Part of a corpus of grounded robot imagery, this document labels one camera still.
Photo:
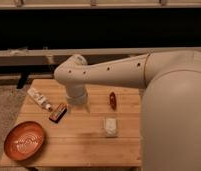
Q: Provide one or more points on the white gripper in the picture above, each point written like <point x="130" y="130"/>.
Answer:
<point x="76" y="94"/>

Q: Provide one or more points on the red pepper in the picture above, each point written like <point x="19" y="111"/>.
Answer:
<point x="113" y="102"/>

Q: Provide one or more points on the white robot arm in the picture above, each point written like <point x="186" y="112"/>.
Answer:
<point x="171" y="104"/>

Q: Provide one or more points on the orange ceramic bowl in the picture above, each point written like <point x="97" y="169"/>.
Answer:
<point x="24" y="140"/>

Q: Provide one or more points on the brown chocolate bar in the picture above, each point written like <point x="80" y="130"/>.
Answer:
<point x="58" y="113"/>

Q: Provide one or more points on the white tube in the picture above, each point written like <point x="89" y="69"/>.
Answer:
<point x="40" y="99"/>

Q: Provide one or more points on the white wrapped packet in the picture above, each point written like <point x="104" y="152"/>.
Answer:
<point x="110" y="127"/>

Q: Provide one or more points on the wooden table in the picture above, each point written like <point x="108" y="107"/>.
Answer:
<point x="79" y="140"/>

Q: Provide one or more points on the grey wall rail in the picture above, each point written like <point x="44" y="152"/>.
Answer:
<point x="21" y="57"/>

